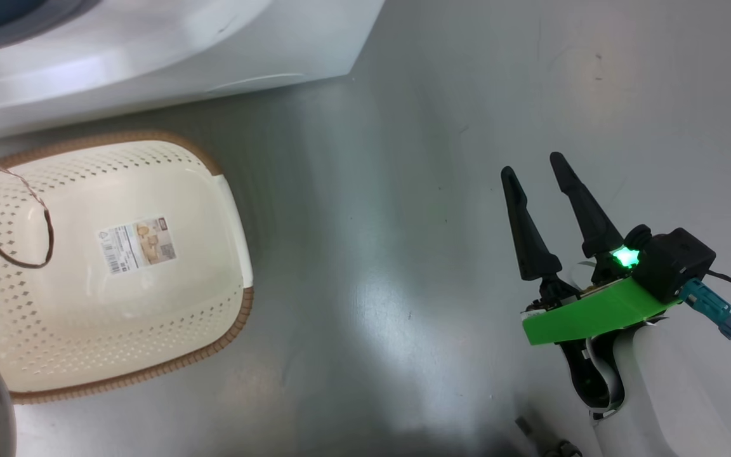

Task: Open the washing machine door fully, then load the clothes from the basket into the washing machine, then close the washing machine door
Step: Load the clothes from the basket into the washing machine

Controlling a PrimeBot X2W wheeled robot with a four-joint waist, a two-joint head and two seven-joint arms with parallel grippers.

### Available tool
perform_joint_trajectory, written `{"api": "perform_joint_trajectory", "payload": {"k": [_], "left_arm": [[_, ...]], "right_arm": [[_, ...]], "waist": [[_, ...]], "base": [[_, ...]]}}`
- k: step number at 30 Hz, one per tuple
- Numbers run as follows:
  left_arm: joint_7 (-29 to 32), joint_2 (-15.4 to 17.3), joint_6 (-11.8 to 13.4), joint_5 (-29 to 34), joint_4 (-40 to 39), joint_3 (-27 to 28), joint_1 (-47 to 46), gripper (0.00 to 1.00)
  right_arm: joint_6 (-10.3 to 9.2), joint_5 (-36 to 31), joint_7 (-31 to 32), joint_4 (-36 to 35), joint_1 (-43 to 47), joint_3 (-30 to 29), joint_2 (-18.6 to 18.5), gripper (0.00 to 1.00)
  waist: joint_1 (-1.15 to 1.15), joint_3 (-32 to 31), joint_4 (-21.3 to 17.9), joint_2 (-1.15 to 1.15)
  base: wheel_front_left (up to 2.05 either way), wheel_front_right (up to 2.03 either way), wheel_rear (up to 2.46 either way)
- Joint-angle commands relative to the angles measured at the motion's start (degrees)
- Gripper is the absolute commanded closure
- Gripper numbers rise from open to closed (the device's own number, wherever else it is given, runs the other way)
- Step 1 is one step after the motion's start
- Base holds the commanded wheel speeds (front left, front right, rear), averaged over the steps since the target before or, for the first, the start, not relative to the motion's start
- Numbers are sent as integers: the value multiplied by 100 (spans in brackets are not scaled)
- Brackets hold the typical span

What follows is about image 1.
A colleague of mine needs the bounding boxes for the basket product label sticker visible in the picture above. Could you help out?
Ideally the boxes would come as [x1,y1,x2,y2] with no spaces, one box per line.
[95,216,178,275]

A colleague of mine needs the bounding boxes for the teal cable connector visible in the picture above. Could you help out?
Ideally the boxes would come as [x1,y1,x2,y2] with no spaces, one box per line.
[680,278,731,340]

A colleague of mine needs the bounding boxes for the white washing machine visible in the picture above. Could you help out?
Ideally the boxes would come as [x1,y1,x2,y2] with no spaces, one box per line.
[0,0,386,144]

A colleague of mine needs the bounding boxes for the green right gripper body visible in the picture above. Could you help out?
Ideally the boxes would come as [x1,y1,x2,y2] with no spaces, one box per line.
[521,249,683,347]

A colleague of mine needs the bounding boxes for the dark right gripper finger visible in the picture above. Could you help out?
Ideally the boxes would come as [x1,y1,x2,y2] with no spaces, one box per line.
[501,166,563,281]
[550,152,625,258]

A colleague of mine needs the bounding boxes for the cream perforated laundry basket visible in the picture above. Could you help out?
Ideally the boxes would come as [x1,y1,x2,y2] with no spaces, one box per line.
[0,130,255,405]

